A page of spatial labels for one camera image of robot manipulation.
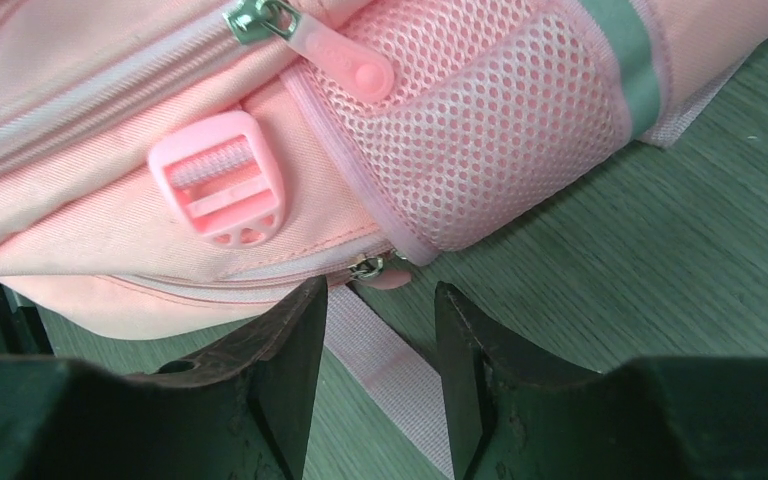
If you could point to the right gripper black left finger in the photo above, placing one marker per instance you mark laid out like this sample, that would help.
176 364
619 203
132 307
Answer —
238 408

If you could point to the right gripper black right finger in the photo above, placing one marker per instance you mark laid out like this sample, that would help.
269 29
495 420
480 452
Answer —
516 411

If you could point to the pink student backpack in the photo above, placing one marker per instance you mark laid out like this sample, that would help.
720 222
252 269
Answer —
166 166

